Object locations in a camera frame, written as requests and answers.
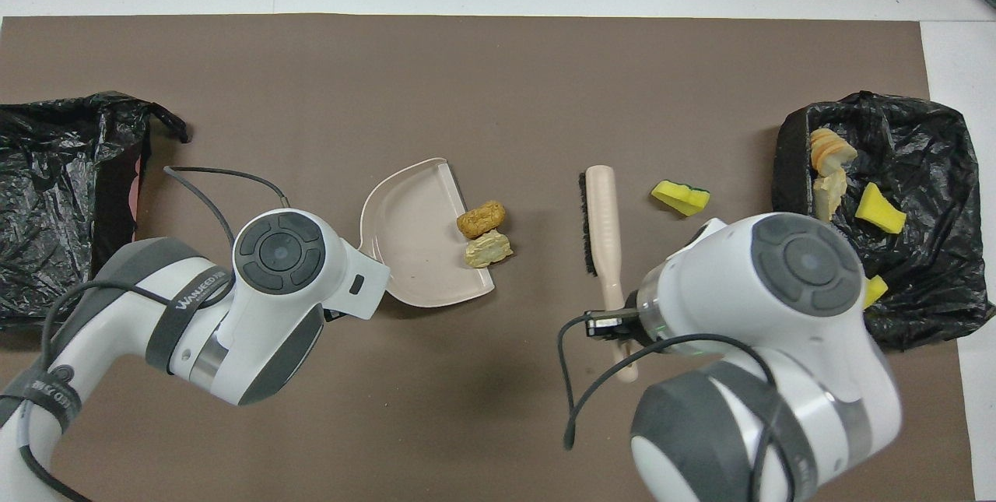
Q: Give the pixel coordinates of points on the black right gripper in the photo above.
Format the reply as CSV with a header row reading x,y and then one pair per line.
x,y
646,323

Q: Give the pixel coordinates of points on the beige hand brush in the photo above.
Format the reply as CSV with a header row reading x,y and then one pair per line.
x,y
603,206

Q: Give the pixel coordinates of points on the small pale toy pastry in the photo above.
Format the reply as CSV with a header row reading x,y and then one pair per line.
x,y
489,249

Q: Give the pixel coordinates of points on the yellow green sponge piece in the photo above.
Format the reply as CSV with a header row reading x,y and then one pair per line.
x,y
681,197

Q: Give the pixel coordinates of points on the brown toy bread loaf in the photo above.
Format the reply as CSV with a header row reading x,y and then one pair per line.
x,y
481,219

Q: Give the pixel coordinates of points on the beige plastic dustpan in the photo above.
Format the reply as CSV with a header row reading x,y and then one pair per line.
x,y
420,237

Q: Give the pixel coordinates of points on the tan toy pastry piece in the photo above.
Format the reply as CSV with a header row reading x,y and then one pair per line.
x,y
829,194
829,150

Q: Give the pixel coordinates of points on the yellow sponge scrap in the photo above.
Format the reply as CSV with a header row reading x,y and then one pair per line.
x,y
873,292
879,210

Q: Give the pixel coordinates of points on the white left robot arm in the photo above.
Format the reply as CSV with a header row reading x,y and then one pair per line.
x,y
257,331

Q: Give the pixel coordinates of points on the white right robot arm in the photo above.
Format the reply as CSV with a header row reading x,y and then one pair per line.
x,y
778,377

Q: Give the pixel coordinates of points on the black bag lined pink bin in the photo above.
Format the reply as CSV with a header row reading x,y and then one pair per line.
x,y
47,198

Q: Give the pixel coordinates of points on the brown table mat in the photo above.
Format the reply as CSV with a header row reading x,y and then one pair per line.
x,y
467,58

